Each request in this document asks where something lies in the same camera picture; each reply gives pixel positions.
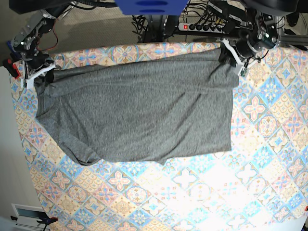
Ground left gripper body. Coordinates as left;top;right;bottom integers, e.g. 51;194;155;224
218;37;261;77

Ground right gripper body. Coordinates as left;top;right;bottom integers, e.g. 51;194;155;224
21;54;56;89

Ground grey t-shirt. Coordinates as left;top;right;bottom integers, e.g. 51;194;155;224
34;49;239;166

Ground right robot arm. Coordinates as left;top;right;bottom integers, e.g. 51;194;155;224
3;2;73;89

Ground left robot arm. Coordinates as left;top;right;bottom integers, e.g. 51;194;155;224
218;0;298;77

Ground red black clamp upper left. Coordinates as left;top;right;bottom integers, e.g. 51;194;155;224
2;59;20;79

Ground white power strip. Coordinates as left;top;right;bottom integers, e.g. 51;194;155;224
178;23;224;34

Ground patterned tablecloth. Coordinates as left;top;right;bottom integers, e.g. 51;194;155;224
10;48;308;231

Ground white floor vent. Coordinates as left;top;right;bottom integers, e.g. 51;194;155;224
12;203;47;231

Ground black orange clamp lower left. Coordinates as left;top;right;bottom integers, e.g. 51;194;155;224
11;216;58;231

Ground blue black clamp handles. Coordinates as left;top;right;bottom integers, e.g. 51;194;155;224
6;40;25;61

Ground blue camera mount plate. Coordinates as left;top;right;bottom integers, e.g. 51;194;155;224
115;0;188;15

